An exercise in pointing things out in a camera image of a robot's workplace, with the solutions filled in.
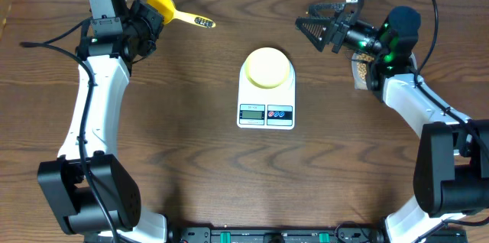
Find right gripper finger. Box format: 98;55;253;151
295;17;338;52
306;2;346;17

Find yellow measuring scoop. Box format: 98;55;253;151
147;0;216;28

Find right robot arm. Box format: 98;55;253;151
295;3;488;242

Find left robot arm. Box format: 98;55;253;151
37;2;168;242

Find pale yellow bowl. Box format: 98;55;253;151
244;47;291;89

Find white digital kitchen scale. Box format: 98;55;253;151
236;58;296;130

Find soybeans in container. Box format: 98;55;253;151
357;53;374;81

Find clear plastic container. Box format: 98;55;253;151
351;53;374;90

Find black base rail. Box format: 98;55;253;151
83;225;468;243

